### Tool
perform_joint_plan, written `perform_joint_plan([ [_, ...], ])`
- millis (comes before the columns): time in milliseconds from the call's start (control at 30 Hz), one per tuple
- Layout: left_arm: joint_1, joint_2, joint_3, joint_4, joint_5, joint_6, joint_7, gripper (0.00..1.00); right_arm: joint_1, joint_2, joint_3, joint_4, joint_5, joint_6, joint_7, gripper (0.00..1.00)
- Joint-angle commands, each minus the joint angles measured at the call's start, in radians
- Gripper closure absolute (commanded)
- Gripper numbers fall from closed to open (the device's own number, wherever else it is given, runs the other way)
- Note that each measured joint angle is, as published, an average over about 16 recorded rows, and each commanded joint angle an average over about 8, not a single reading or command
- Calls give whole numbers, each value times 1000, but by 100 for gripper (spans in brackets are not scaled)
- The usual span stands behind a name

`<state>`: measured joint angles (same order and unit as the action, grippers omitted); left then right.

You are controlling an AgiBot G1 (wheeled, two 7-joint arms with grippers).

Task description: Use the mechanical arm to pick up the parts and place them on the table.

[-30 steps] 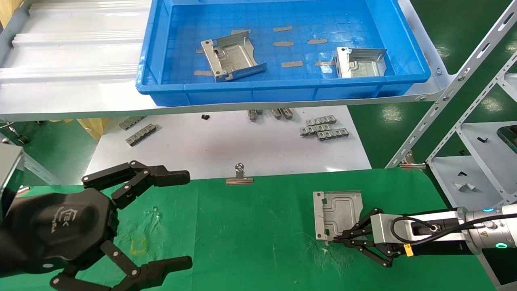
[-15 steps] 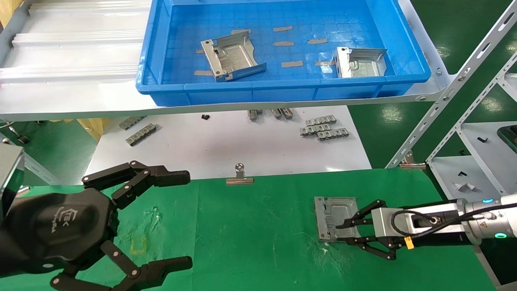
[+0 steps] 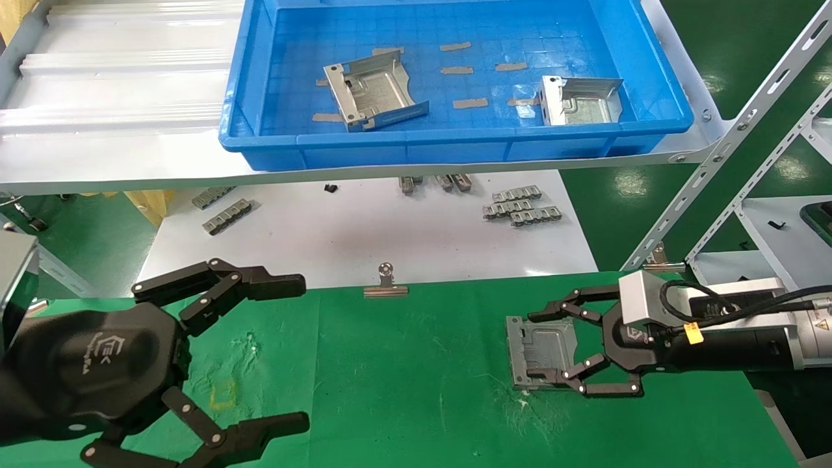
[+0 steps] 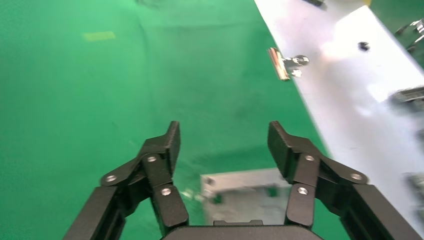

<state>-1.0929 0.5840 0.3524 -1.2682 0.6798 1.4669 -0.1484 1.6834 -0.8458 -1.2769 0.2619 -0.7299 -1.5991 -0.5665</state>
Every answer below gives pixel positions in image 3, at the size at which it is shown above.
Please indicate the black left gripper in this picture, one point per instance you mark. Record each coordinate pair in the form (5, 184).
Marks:
(97, 370)

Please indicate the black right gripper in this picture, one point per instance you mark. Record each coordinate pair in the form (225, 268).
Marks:
(715, 351)

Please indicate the grey sheet metal bracket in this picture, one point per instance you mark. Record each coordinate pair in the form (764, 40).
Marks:
(585, 107)
(539, 344)
(377, 88)

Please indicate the grey metal clip strip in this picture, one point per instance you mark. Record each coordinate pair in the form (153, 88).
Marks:
(409, 184)
(227, 216)
(211, 196)
(536, 216)
(517, 194)
(461, 182)
(506, 208)
(444, 182)

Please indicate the green table cloth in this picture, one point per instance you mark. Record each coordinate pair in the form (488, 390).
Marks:
(422, 390)

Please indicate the grey metal shelf rack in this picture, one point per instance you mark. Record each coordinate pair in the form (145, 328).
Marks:
(786, 253)
(130, 166)

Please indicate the blue plastic bin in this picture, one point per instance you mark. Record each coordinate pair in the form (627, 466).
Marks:
(312, 153)

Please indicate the white ribbed shelf panel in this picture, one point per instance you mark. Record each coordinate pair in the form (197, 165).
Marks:
(117, 71)

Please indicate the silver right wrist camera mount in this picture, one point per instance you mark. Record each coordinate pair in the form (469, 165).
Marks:
(643, 296)

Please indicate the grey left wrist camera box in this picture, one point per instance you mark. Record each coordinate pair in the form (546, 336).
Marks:
(16, 279)

